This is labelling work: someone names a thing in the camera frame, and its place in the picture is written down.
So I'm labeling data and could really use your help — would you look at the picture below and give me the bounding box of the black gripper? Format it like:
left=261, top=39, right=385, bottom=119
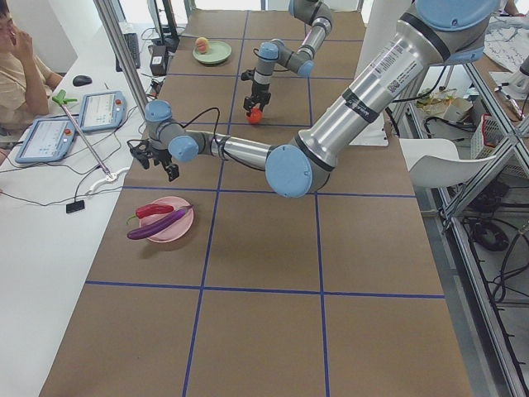
left=243, top=81, right=271, bottom=114
left=144, top=140, right=179, bottom=182

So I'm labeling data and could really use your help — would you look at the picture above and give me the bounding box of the red yellow pomegranate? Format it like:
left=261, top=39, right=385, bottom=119
left=246, top=108, right=263, bottom=125

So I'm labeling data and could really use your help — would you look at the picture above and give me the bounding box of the red chili pepper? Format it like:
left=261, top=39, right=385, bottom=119
left=126, top=203, right=174, bottom=223

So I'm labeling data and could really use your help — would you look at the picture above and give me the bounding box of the purple eggplant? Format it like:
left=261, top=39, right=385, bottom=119
left=126, top=205, right=193, bottom=240

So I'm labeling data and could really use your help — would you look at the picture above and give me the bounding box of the yellow green peach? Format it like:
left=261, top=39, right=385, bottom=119
left=195, top=36, right=209, bottom=54

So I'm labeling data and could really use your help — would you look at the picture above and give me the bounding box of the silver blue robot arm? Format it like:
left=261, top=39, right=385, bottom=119
left=241, top=0, right=333, bottom=124
left=140, top=1, right=499, bottom=198

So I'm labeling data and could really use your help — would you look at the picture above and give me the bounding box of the pink plate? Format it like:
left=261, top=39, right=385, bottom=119
left=139, top=196, right=195, bottom=244

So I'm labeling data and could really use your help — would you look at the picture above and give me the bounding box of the light green plate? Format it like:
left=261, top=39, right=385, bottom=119
left=193, top=41, right=232, bottom=65

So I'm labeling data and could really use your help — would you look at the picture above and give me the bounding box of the far teach pendant tablet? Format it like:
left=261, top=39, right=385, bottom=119
left=79, top=91, right=126, bottom=132

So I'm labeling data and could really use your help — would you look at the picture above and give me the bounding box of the teach pendant tablet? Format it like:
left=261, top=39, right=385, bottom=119
left=79, top=91, right=126, bottom=132
left=15, top=117, right=75, bottom=164

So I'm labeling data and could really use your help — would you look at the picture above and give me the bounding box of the small black box device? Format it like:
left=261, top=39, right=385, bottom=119
left=65, top=200, right=85, bottom=214

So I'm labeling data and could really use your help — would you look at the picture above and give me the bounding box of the near teach pendant tablet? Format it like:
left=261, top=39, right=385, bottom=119
left=15, top=117, right=75, bottom=164

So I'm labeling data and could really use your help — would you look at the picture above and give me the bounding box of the black computer mouse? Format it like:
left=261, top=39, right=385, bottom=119
left=72, top=74, right=93, bottom=87

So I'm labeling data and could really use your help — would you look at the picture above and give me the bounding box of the pink rod with green clip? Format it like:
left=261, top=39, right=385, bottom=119
left=52, top=89, right=113, bottom=180

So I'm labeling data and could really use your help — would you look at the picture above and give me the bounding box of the black keyboard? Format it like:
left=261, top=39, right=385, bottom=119
left=122, top=32, right=141, bottom=69

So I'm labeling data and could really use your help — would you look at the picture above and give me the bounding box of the seated person beige shirt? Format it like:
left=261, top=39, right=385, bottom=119
left=1, top=1, right=62, bottom=136

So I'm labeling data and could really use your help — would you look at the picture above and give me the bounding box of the white plastic chair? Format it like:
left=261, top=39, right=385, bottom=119
left=399, top=138, right=496, bottom=188

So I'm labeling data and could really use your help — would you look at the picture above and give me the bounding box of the white basket crate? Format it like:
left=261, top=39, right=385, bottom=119
left=470, top=114, right=503, bottom=159

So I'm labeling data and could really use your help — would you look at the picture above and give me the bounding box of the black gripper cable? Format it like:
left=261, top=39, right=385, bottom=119
left=179, top=107, right=222, bottom=137

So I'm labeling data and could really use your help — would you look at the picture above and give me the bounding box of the aluminium frame post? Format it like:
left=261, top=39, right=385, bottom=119
left=93, top=0, right=147, bottom=117

